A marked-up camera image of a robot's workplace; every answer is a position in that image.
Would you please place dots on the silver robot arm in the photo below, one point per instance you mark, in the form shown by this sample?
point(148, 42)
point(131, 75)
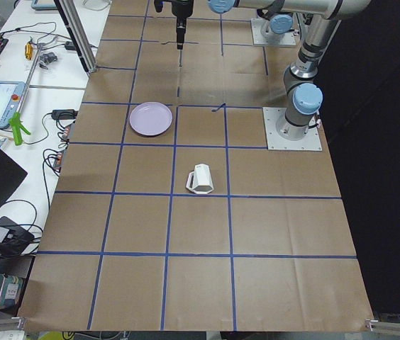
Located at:
point(304, 98)
point(279, 23)

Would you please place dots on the brown paper table cover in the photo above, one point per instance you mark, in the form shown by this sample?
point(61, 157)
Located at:
point(127, 246)

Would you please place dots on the long metal rod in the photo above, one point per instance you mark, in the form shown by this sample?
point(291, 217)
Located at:
point(30, 75)

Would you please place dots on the white faceted mug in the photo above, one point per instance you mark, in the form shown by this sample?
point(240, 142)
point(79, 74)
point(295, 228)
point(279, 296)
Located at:
point(199, 180)

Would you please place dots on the black power adapter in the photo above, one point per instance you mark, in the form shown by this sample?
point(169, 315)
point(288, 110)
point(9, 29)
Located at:
point(64, 114)

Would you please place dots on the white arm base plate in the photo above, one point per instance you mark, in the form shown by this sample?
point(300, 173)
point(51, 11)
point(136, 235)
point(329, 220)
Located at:
point(263, 36)
point(283, 136)

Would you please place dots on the green clamp tool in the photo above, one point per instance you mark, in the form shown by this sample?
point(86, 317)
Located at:
point(17, 128)

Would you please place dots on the yellow tool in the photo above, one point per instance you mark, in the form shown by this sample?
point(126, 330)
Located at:
point(28, 51)

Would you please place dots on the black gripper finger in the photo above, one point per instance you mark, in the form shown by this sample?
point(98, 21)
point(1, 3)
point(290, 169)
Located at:
point(181, 27)

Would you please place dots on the aluminium frame post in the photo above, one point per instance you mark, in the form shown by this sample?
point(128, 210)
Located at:
point(74, 27)

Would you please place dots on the lilac round plate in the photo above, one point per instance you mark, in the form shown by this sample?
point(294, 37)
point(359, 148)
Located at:
point(150, 118)

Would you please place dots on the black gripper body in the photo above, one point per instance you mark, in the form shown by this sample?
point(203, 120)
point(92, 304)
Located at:
point(180, 10)

